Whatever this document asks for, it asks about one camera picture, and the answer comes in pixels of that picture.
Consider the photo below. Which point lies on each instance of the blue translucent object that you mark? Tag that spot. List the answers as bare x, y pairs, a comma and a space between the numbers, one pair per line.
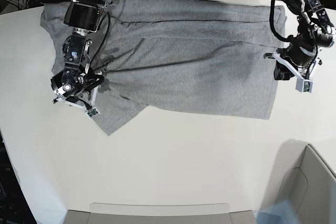
281, 212

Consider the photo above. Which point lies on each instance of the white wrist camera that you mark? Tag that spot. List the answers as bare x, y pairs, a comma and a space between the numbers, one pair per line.
90, 113
304, 85

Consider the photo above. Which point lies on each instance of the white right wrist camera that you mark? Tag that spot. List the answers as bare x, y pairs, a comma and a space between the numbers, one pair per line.
90, 113

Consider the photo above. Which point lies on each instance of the beige storage bin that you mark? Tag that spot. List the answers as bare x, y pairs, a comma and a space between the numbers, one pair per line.
310, 188

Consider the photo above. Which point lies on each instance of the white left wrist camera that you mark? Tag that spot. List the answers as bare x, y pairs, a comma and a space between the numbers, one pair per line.
304, 85

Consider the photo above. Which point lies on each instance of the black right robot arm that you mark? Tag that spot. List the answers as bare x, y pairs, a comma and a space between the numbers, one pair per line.
84, 17

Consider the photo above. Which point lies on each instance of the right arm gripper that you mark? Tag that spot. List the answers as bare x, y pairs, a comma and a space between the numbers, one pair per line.
82, 95

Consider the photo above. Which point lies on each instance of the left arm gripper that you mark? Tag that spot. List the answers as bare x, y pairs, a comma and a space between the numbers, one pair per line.
303, 61

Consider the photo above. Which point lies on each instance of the grey T-shirt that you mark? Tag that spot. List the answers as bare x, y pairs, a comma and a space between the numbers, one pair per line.
194, 56

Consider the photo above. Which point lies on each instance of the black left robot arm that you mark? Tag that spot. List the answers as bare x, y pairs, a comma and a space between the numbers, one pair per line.
315, 31

